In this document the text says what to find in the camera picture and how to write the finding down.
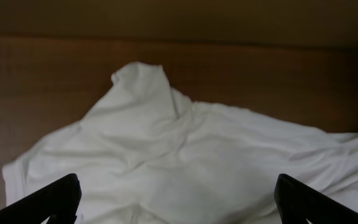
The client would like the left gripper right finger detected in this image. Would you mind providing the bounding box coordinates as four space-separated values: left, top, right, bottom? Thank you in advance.
274 174 358 224

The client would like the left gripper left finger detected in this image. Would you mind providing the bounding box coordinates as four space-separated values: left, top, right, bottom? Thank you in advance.
0 174 81 224

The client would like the white t-shirt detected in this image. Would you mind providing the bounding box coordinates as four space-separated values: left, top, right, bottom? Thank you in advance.
2 63 358 223

